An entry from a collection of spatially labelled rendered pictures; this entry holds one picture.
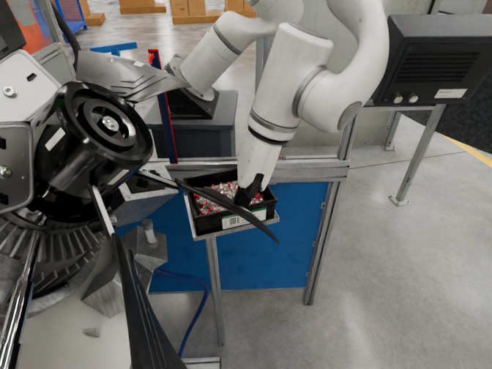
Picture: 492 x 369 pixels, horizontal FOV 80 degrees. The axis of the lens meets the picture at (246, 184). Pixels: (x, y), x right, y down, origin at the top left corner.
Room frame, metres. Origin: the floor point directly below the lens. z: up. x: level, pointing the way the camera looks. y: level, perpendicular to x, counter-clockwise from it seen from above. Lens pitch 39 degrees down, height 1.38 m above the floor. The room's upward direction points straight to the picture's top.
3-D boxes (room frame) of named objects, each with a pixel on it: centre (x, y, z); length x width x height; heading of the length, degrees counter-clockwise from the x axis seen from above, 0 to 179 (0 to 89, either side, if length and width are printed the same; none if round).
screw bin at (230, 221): (0.61, 0.05, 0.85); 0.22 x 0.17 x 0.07; 108
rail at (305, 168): (0.77, 0.12, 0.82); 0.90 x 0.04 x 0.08; 92
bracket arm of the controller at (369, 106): (0.79, -0.41, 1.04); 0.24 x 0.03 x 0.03; 92
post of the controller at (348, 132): (0.78, -0.31, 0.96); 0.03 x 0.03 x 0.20; 2
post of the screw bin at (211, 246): (0.59, 0.11, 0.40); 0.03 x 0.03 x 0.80; 17
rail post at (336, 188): (0.78, -0.31, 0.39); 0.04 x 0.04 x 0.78; 2
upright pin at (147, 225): (0.37, 0.18, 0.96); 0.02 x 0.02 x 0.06
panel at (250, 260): (0.77, 0.12, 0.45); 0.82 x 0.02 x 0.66; 92
